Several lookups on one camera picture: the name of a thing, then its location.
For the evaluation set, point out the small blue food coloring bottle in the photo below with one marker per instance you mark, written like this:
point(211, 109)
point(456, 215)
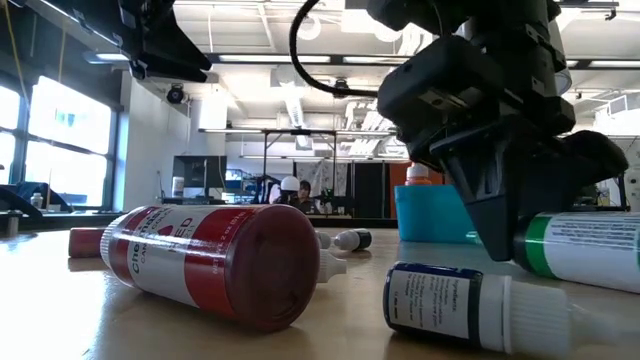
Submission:
point(430, 305)

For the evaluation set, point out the black wall panel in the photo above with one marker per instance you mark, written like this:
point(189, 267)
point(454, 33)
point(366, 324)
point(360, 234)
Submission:
point(367, 190)

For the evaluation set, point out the long ceiling light bar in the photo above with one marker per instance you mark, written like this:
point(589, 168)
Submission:
point(275, 58)

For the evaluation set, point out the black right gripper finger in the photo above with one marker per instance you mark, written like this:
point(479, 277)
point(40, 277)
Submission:
point(595, 160)
point(495, 190)

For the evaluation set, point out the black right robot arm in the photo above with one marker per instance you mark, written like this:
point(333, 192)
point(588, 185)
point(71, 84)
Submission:
point(410, 12)

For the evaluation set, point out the large dark-framed window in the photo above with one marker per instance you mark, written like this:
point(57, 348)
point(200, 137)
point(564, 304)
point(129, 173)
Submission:
point(70, 115)

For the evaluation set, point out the black table edge rail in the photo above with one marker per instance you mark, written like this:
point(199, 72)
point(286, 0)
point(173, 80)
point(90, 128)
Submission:
point(50, 220)

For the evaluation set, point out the black background robot arm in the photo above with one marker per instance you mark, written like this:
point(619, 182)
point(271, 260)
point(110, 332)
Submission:
point(261, 187)

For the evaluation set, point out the small black food coloring bottle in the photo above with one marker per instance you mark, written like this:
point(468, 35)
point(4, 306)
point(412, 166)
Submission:
point(360, 239)

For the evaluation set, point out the black background rig frame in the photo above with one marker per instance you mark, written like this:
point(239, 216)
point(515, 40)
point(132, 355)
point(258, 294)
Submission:
point(300, 132)

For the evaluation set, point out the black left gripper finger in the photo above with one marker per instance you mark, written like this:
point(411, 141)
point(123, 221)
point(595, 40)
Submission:
point(175, 76)
point(175, 50)

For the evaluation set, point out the orange food coloring bottle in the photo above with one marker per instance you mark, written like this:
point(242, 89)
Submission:
point(418, 172)

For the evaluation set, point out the person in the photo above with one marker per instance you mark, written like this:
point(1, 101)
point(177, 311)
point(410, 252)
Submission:
point(305, 200)

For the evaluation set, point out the black ceiling camera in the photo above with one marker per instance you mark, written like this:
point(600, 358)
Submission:
point(175, 93)
point(341, 86)

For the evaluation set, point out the grey metal post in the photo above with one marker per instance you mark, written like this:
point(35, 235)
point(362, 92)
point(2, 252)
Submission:
point(11, 225)

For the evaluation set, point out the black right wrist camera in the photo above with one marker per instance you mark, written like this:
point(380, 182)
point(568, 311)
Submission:
point(430, 85)

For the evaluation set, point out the small white bottle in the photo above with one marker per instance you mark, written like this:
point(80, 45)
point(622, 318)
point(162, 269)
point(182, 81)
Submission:
point(36, 201)

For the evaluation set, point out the white round globe lamp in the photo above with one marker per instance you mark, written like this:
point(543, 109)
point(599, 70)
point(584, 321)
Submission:
point(290, 184)

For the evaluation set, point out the teal plastic bin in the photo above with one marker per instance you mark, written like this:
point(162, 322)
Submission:
point(430, 215)

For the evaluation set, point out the large red food coloring bottle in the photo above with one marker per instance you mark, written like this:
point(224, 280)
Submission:
point(225, 265)

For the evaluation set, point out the large green food coloring bottle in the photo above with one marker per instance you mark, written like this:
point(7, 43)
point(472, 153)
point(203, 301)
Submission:
point(590, 250)

